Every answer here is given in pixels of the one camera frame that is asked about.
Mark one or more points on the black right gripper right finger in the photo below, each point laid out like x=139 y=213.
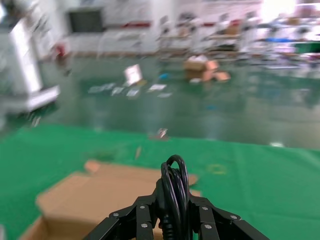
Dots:
x=212 y=222

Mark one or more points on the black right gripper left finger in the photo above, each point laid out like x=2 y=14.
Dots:
x=140 y=220

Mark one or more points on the cardboard box with round hole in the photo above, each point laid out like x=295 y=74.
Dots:
x=87 y=197

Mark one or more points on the green table cloth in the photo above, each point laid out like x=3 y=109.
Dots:
x=262 y=190

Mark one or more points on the thin wooden stick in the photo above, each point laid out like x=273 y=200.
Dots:
x=138 y=152

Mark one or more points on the metal table clip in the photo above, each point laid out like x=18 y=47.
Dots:
x=161 y=133

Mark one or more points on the white sign board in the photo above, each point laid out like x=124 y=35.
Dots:
x=133 y=73

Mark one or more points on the pile of cardboard boxes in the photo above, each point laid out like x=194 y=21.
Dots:
x=203 y=70

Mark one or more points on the white machine cabinet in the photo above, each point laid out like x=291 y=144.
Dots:
x=27 y=67

